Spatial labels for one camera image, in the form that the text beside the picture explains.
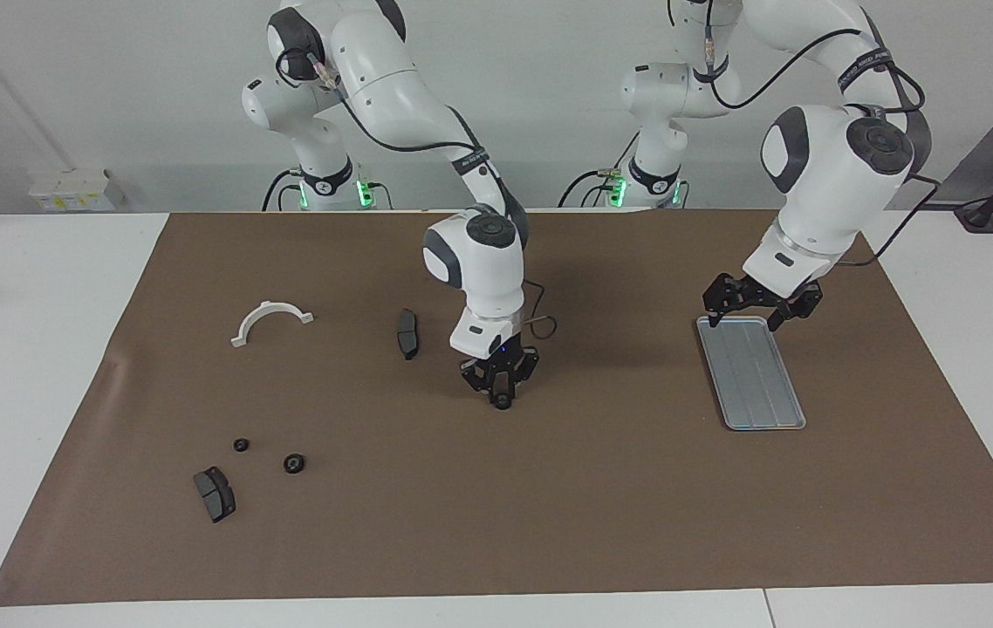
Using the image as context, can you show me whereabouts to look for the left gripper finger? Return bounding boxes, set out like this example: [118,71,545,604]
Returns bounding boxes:
[702,274,747,329]
[770,286,825,333]

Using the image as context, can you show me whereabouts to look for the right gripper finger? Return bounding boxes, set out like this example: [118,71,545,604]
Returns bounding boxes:
[460,360,503,406]
[505,349,542,402]

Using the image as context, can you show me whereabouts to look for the silver metal tray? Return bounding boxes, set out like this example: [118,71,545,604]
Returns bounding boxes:
[695,316,808,432]

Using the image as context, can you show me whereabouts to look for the slim dark grey brake pad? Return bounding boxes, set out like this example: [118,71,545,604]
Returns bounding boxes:
[396,309,421,361]

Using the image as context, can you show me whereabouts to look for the brown paper table mat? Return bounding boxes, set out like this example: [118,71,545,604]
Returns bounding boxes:
[0,208,993,608]

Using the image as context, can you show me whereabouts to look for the wide dark grey brake pad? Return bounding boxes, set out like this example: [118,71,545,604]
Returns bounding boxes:
[193,467,237,524]

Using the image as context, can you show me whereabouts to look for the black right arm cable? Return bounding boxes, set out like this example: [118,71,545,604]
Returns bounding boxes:
[277,44,558,343]

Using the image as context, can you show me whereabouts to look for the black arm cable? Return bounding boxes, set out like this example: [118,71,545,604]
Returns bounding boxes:
[669,0,941,267]
[277,44,558,343]

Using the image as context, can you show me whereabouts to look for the black left base cable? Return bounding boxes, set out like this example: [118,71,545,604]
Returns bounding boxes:
[558,166,633,210]

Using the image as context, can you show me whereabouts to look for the black base cable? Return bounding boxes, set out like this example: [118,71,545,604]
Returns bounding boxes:
[558,166,633,210]
[262,167,304,212]

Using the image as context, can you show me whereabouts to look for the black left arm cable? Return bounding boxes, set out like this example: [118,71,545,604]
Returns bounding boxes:
[669,0,941,267]

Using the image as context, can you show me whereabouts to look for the white semicircular plastic bracket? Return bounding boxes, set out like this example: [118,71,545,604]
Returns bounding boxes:
[230,300,316,349]

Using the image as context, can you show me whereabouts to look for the black right base cable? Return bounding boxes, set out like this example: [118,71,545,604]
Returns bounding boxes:
[262,167,304,212]

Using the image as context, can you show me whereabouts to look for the white wall socket box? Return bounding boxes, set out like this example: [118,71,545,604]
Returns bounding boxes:
[28,168,127,213]

